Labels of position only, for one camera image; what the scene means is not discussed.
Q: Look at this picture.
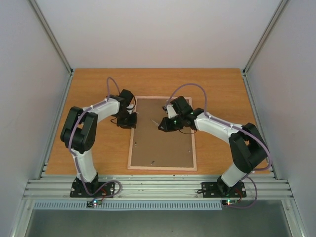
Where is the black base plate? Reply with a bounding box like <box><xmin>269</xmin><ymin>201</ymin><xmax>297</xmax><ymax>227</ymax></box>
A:
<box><xmin>197</xmin><ymin>181</ymin><xmax>247</xmax><ymax>198</ymax></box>
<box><xmin>70</xmin><ymin>180</ymin><xmax>118</xmax><ymax>198</ymax></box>

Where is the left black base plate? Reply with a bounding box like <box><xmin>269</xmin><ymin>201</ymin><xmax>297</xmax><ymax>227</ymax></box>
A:
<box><xmin>70</xmin><ymin>180</ymin><xmax>118</xmax><ymax>198</ymax></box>

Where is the right small circuit board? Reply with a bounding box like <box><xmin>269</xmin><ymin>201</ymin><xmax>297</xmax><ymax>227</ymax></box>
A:
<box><xmin>222</xmin><ymin>199</ymin><xmax>239</xmax><ymax>206</ymax></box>

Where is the aluminium rail base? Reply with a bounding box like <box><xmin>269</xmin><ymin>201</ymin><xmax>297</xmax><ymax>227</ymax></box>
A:
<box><xmin>23</xmin><ymin>173</ymin><xmax>294</xmax><ymax>200</ymax></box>

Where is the left aluminium corner post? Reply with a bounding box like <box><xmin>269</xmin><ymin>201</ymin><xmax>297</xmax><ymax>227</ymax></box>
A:
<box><xmin>28</xmin><ymin>0</ymin><xmax>74</xmax><ymax>75</ymax></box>

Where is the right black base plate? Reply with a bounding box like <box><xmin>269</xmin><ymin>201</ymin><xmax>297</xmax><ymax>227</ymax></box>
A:
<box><xmin>197</xmin><ymin>181</ymin><xmax>247</xmax><ymax>198</ymax></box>

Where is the grey slotted cable duct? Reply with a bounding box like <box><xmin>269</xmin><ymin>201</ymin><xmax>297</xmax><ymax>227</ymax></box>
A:
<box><xmin>34</xmin><ymin>200</ymin><xmax>222</xmax><ymax>211</ymax></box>

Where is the right aluminium corner post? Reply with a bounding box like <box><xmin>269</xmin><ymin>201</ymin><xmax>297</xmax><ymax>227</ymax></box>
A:
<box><xmin>242</xmin><ymin>0</ymin><xmax>289</xmax><ymax>75</ymax></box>

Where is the aluminium corner post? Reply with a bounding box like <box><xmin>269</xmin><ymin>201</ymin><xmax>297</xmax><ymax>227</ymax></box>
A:
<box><xmin>28</xmin><ymin>0</ymin><xmax>74</xmax><ymax>75</ymax></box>
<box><xmin>242</xmin><ymin>0</ymin><xmax>289</xmax><ymax>75</ymax></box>

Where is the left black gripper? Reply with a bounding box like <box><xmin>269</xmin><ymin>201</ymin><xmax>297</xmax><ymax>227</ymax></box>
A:
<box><xmin>116</xmin><ymin>111</ymin><xmax>138</xmax><ymax>129</ymax></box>

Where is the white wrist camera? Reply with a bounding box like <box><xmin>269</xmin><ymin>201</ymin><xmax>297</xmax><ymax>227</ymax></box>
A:
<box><xmin>162</xmin><ymin>104</ymin><xmax>177</xmax><ymax>119</ymax></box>
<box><xmin>126</xmin><ymin>104</ymin><xmax>135</xmax><ymax>112</ymax></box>

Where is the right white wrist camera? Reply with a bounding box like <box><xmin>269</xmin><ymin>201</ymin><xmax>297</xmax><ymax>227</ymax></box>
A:
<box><xmin>162</xmin><ymin>104</ymin><xmax>177</xmax><ymax>119</ymax></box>

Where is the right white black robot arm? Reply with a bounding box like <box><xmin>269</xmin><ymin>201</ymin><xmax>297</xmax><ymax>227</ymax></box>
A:
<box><xmin>158</xmin><ymin>96</ymin><xmax>269</xmax><ymax>197</ymax></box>

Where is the pink photo frame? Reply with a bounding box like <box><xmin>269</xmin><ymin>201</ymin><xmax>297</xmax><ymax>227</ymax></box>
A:
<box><xmin>127</xmin><ymin>96</ymin><xmax>197</xmax><ymax>171</ymax></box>

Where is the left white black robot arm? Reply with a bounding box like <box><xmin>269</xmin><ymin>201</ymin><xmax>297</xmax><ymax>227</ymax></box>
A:
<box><xmin>60</xmin><ymin>89</ymin><xmax>137</xmax><ymax>198</ymax></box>

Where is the left small circuit board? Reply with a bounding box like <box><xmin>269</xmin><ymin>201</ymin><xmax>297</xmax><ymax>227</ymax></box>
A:
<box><xmin>86</xmin><ymin>200</ymin><xmax>102</xmax><ymax>208</ymax></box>

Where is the small circuit board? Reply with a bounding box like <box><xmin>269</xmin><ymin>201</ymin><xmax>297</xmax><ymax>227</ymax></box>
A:
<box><xmin>222</xmin><ymin>199</ymin><xmax>239</xmax><ymax>206</ymax></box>
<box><xmin>86</xmin><ymin>200</ymin><xmax>102</xmax><ymax>208</ymax></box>

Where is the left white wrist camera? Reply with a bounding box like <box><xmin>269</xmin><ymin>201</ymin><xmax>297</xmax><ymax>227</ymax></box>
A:
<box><xmin>126</xmin><ymin>104</ymin><xmax>135</xmax><ymax>112</ymax></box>

